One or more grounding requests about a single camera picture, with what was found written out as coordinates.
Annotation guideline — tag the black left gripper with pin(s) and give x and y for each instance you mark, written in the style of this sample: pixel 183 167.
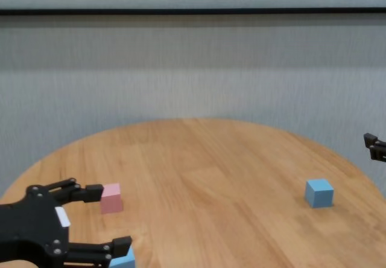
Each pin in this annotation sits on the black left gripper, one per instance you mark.
pixel 30 228

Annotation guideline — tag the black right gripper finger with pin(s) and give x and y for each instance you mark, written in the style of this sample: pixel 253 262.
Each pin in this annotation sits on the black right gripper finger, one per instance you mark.
pixel 377 150

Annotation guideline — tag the blue building block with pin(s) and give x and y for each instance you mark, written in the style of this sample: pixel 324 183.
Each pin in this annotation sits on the blue building block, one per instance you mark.
pixel 125 262
pixel 319 194

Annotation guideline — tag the pink building block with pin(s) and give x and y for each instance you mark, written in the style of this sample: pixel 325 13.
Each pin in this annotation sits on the pink building block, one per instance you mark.
pixel 113 200

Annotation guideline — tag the black horizontal wall rail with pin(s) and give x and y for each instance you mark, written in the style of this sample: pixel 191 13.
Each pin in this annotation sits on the black horizontal wall rail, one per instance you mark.
pixel 193 11

